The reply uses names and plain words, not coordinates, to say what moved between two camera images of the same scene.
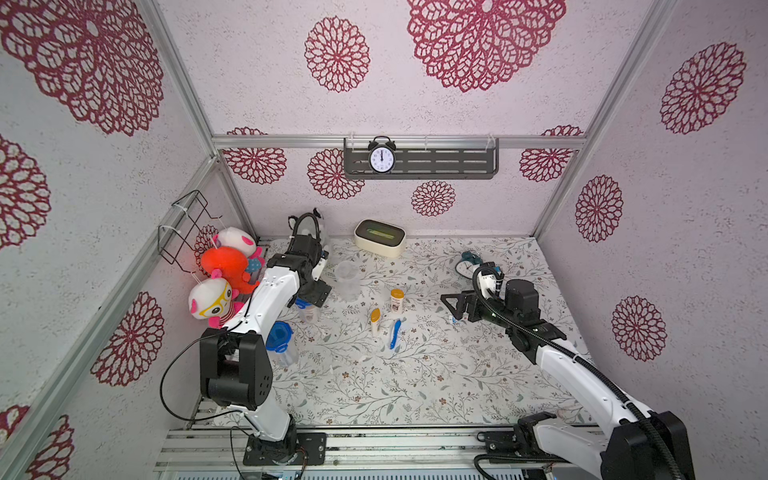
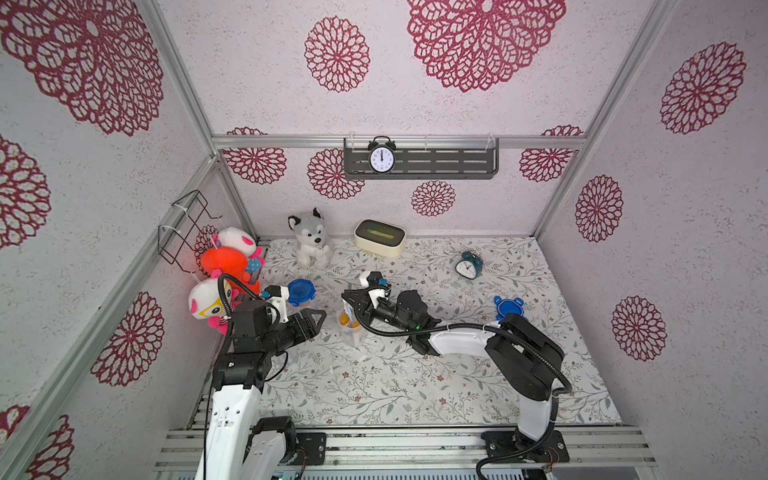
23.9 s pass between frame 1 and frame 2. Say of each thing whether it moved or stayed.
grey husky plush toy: stayed
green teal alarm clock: stayed
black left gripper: moved
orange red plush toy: stayed
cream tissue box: stayed
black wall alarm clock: stayed
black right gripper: moved
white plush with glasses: stayed
